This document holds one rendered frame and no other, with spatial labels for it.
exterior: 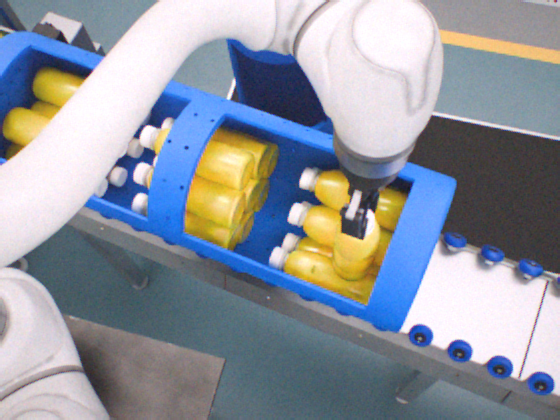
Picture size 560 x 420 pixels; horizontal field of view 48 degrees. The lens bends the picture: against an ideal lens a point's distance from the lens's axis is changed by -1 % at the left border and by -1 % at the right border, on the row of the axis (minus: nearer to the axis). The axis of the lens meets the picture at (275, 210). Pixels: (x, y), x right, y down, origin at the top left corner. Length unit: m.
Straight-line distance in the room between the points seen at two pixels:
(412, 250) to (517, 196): 1.32
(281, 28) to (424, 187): 0.48
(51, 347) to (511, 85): 2.10
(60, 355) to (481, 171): 1.64
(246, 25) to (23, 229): 0.29
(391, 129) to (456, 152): 1.72
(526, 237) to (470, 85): 0.71
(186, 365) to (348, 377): 1.07
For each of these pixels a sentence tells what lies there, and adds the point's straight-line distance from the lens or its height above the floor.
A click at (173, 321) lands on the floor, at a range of 2.26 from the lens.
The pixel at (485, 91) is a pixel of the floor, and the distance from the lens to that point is 2.64.
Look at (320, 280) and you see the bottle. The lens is 1.11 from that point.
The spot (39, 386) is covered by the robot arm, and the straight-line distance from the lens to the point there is 0.99.
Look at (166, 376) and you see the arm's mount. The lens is 1.18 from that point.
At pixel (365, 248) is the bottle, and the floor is 1.24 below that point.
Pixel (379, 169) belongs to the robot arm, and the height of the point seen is 1.55.
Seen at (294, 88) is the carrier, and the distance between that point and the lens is 2.05.
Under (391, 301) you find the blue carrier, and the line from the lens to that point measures 1.02.
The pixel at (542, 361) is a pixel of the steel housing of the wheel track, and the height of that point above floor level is 0.93.
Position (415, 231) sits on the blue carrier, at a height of 1.23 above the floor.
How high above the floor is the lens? 2.15
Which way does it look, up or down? 67 degrees down
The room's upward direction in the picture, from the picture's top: 10 degrees counter-clockwise
